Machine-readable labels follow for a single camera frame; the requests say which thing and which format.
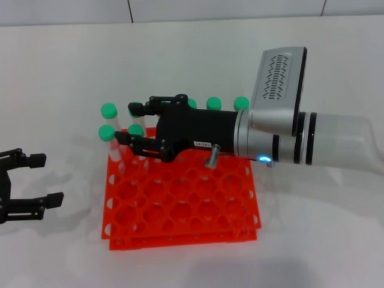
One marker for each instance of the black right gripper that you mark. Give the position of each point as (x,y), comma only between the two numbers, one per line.
(204,129)

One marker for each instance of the orange plastic test tube rack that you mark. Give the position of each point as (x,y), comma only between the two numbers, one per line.
(180,210)

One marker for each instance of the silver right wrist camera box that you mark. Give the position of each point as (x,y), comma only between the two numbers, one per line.
(279,90)

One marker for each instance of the green capped clear test tube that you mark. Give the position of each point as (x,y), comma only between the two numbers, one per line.
(106,133)
(192,103)
(140,120)
(135,129)
(109,110)
(241,103)
(214,102)

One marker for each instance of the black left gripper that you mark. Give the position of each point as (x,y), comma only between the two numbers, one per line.
(4,192)

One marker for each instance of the silver screw knob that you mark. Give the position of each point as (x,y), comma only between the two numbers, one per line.
(212,156)

